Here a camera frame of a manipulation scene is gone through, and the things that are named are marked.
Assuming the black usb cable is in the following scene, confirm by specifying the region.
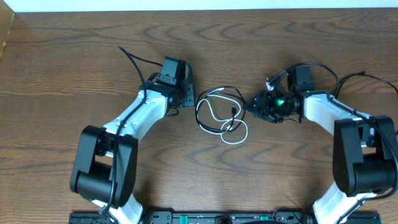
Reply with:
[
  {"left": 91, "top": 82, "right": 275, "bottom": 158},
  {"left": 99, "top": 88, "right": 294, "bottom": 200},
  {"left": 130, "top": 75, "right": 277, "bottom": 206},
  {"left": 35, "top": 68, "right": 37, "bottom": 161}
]
[
  {"left": 195, "top": 85, "right": 247, "bottom": 134},
  {"left": 329, "top": 70, "right": 398, "bottom": 138}
]

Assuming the white usb cable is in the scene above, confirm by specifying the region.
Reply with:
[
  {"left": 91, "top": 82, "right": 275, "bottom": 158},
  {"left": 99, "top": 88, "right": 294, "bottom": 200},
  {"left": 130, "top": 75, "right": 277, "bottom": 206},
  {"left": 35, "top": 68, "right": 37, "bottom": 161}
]
[{"left": 203, "top": 88, "right": 249, "bottom": 145}]

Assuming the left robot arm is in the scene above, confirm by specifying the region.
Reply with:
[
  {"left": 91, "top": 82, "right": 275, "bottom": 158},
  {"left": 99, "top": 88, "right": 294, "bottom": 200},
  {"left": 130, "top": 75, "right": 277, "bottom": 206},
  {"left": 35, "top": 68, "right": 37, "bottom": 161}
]
[{"left": 69, "top": 57, "right": 195, "bottom": 223}]

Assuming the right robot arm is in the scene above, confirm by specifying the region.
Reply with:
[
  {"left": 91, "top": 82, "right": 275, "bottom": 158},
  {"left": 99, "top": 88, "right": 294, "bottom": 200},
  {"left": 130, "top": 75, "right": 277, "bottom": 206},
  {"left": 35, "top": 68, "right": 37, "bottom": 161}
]
[{"left": 244, "top": 62, "right": 397, "bottom": 223}]

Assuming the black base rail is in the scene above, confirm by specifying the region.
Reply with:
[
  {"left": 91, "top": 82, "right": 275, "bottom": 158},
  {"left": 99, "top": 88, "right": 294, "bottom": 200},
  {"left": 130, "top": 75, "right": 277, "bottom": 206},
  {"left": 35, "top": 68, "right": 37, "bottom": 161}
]
[{"left": 68, "top": 209, "right": 382, "bottom": 224}]

